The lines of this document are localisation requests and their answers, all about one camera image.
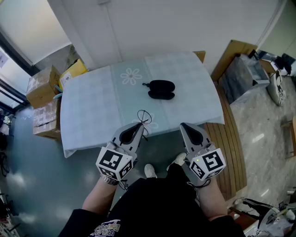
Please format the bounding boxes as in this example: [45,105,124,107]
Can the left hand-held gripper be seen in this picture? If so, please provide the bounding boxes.
[96,122,146,181]

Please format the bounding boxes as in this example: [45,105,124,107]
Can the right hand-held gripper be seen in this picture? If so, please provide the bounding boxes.
[180,123,227,187]

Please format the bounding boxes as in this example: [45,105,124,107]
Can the black glasses case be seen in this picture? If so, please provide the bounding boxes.
[142,80,176,100]

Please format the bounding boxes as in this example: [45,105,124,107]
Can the person's left forearm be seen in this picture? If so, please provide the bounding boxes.
[82,178,117,219]

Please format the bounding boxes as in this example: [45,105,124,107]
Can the person's right forearm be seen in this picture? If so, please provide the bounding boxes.
[196,178,228,221]

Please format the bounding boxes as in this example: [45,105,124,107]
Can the person's right white shoe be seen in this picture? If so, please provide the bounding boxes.
[166,152,187,172]

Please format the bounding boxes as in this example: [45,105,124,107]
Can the person's white shoe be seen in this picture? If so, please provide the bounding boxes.
[144,163,158,179]
[166,152,187,172]

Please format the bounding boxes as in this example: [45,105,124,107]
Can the wooden slatted bench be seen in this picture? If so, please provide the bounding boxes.
[203,81,247,201]

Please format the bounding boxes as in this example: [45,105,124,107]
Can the person's left white shoe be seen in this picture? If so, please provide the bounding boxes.
[144,163,158,179]

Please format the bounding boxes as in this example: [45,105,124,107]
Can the light blue floral tablecloth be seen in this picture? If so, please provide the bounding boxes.
[59,51,225,159]

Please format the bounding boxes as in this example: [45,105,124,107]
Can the silver metal wristwatch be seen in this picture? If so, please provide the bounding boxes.
[100,175,119,186]

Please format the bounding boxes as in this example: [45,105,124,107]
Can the grey marble-pattern box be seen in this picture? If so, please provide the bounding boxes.
[218,54,271,105]

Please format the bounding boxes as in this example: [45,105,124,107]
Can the person's black clothes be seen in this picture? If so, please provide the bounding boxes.
[59,164,246,237]

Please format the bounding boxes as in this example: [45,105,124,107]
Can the teal plastic item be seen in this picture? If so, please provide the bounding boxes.
[53,84,63,100]

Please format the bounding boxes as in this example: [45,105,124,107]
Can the yellow cardboard box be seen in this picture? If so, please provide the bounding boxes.
[58,59,89,94]

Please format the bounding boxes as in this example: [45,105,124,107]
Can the taped brown cardboard box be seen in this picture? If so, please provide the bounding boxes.
[32,99,62,142]

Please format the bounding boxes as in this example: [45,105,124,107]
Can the wooden chair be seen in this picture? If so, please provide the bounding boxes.
[280,115,296,159]

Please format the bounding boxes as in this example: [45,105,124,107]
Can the white black-patterned bag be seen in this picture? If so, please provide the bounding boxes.
[268,69,288,107]

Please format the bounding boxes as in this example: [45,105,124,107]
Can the large brown cardboard box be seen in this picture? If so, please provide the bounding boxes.
[25,65,62,110]

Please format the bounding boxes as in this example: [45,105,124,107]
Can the black wrist strap cord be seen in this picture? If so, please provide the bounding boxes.
[117,179,129,191]
[186,178,211,202]

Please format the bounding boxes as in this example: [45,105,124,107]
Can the wooden frame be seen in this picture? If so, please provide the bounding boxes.
[210,39,259,82]

